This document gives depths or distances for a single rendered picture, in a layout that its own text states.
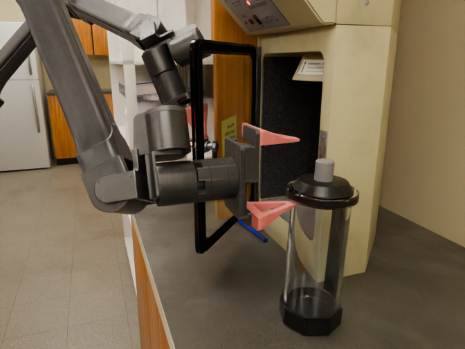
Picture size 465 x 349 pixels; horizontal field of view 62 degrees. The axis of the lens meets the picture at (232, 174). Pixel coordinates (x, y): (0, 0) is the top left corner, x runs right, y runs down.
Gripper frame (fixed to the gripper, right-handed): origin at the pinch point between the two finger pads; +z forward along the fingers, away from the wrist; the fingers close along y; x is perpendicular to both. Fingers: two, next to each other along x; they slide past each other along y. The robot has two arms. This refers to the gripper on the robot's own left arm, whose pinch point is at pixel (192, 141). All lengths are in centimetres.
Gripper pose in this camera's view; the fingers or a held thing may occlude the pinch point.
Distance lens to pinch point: 80.8
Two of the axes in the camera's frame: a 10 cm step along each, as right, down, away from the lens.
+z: 3.8, 9.2, 1.1
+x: -4.0, 2.7, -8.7
